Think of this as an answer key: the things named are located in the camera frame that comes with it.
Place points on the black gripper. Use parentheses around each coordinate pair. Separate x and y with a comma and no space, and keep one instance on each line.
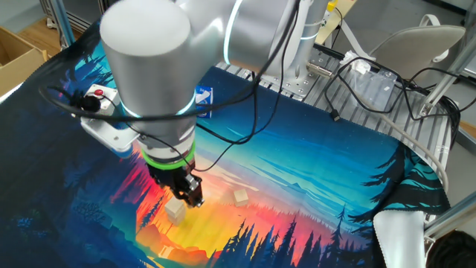
(171,178)

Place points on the clear plastic bag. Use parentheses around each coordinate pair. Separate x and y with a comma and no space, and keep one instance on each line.
(372,89)

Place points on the wrist camera silver bracket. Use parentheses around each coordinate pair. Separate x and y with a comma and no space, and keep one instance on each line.
(108,137)

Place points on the plain wooden cube block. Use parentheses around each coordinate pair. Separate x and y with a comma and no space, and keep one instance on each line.
(241,198)
(177,223)
(174,208)
(179,219)

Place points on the brown cardboard box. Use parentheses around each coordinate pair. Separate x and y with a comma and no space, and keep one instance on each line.
(18,63)

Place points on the person's dark-haired head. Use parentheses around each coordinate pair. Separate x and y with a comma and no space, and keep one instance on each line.
(453,251)

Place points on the aluminium frame post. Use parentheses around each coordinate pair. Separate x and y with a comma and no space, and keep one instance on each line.
(450,221)
(446,78)
(64,22)

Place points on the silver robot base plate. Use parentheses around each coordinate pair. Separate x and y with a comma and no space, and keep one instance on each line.
(297,87)

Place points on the grey emergency stop button box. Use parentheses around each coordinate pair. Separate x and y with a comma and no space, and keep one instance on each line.
(108,97)

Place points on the colourful landscape print cloth mat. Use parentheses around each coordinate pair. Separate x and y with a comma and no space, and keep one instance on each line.
(334,167)

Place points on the beige cardboard panel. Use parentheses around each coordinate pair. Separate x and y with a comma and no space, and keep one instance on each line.
(340,22)

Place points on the blue tissue pack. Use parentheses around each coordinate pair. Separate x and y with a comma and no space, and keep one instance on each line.
(204,102)

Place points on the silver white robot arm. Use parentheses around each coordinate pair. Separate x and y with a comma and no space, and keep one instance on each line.
(156,67)

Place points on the white office chair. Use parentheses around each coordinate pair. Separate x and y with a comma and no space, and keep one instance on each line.
(413,44)

